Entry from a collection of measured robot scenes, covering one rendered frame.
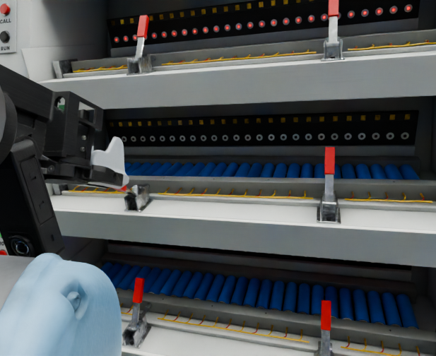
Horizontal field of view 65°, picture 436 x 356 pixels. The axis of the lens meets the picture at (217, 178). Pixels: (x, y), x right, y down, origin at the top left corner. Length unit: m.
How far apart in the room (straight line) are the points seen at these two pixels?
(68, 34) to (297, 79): 0.43
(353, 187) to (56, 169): 0.36
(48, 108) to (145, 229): 0.23
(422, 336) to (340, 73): 0.35
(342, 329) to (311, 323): 0.04
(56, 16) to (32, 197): 0.43
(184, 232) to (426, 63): 0.35
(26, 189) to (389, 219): 0.39
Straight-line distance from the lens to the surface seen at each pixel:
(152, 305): 0.59
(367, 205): 0.47
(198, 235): 0.47
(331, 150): 0.45
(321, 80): 0.44
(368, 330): 0.53
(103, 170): 0.36
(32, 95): 0.34
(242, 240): 0.45
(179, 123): 0.63
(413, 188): 0.50
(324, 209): 0.46
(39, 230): 0.33
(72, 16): 0.73
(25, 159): 0.32
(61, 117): 0.34
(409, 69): 0.45
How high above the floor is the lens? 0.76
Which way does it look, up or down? 1 degrees down
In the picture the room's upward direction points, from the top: 1 degrees clockwise
